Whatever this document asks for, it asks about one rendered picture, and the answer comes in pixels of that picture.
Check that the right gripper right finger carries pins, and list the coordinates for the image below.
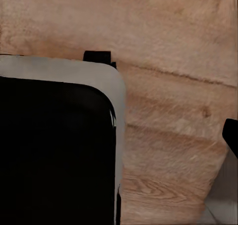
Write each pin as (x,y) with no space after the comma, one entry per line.
(230,134)

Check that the stairs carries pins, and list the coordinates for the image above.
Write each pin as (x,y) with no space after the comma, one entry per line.
(222,199)

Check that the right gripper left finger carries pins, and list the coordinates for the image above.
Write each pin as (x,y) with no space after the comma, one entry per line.
(12,135)

